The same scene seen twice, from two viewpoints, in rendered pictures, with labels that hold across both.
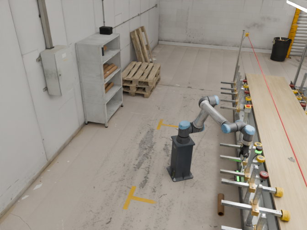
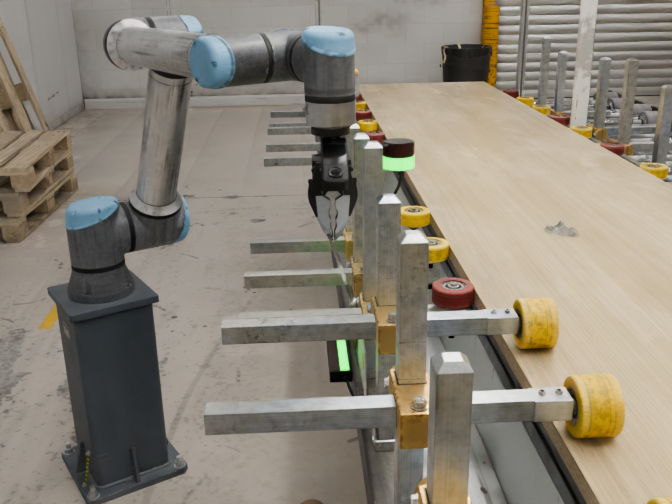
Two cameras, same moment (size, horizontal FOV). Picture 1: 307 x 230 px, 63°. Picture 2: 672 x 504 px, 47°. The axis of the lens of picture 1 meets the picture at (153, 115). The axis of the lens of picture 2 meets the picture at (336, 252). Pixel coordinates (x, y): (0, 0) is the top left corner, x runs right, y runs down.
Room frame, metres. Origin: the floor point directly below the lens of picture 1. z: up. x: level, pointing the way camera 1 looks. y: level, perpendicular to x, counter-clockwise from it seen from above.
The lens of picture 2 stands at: (0.60, -0.52, 1.47)
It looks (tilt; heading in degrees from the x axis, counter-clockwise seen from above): 20 degrees down; 345
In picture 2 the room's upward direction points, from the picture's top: 1 degrees counter-clockwise
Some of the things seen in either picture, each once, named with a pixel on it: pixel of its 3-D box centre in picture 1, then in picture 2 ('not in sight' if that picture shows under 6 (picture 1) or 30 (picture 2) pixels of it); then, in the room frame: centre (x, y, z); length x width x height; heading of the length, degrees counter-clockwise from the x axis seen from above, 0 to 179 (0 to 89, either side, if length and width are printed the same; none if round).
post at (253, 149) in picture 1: (248, 165); (372, 264); (1.92, -0.96, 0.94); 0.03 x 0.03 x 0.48; 77
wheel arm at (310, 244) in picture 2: (238, 147); (336, 244); (2.38, -1.01, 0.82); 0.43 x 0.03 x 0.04; 77
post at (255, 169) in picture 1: (250, 186); (387, 336); (1.68, -0.90, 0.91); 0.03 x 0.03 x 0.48; 77
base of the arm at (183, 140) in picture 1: (183, 137); (99, 275); (2.81, -0.41, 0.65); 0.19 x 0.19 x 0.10
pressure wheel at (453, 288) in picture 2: (263, 177); (452, 310); (1.85, -1.10, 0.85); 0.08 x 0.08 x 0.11
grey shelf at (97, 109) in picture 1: (102, 79); not in sight; (4.45, 0.98, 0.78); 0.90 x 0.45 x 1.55; 167
